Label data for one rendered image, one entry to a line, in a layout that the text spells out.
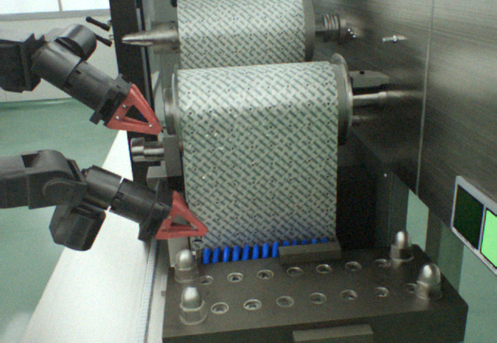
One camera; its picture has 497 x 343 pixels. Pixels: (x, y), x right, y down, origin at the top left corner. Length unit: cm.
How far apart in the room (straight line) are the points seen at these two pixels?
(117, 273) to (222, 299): 38
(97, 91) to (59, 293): 43
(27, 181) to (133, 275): 39
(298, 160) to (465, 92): 28
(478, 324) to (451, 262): 133
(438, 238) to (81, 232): 69
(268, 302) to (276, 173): 20
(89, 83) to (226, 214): 29
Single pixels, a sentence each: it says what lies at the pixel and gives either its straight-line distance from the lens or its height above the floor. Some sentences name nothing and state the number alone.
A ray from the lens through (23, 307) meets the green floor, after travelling 270.
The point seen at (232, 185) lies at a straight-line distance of 78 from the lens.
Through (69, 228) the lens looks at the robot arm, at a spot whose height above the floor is 111.
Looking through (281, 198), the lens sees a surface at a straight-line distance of 80.
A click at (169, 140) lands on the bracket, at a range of 83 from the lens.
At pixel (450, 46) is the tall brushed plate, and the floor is 136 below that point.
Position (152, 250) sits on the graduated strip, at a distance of 111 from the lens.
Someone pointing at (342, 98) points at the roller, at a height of 127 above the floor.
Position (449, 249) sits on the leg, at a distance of 112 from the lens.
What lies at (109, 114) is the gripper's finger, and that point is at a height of 126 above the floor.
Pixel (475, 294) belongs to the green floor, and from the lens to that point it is 262.
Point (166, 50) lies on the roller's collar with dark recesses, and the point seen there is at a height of 131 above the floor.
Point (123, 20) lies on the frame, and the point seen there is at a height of 137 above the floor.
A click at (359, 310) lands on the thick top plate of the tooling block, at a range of 70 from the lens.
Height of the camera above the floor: 145
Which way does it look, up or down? 21 degrees down
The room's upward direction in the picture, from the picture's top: 3 degrees counter-clockwise
